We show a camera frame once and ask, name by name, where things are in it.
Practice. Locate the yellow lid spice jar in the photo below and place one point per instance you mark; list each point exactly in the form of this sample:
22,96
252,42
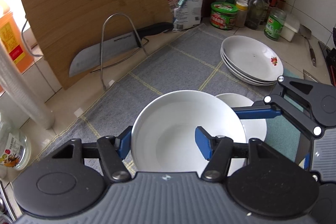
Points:
241,14

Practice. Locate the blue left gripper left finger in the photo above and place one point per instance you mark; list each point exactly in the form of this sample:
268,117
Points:
122,143

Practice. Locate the green label glass jar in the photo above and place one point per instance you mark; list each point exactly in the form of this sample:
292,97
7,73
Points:
275,23

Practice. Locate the green lid sauce jar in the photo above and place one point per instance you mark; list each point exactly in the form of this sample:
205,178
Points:
223,15

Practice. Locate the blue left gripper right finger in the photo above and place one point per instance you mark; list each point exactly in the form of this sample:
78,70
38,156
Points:
206,143

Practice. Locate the metal spatula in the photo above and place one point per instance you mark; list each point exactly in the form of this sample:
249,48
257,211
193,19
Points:
306,33

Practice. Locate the large white bowl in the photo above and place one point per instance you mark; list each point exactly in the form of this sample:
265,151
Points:
163,135

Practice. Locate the orange oil bottle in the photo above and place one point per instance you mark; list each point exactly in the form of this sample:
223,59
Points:
11,39

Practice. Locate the top white floral plate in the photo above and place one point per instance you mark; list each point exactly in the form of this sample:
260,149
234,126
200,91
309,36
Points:
252,58

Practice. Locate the grey checked table cloth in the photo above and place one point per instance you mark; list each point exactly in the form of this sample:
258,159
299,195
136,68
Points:
190,62

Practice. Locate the bamboo cutting board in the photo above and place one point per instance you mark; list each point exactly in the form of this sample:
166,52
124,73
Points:
63,28

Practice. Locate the middle white plate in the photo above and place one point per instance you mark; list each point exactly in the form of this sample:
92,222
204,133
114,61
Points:
233,71

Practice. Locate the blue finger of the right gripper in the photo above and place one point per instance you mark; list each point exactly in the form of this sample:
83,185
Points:
257,112

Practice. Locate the teal dish cloth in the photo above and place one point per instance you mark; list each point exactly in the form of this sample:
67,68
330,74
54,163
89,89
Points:
282,136

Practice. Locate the white plastic box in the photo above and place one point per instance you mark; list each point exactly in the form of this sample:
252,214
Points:
290,28

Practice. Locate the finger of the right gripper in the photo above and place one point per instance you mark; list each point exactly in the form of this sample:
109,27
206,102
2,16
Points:
305,163

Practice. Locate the kitchen knife black handle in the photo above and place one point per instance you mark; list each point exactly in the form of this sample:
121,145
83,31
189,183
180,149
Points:
89,57

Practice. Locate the stack of plastic cups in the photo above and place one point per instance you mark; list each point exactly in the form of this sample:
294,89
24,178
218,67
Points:
16,87

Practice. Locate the clear oil glass bottle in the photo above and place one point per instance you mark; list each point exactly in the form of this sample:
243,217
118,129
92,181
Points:
255,11

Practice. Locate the floral white bowl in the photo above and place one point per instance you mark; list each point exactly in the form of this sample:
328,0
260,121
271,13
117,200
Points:
254,128

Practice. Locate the bottom white plate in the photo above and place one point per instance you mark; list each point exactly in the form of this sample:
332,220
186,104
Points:
236,76

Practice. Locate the white seasoning bag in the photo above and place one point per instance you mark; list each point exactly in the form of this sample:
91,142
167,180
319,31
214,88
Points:
187,14

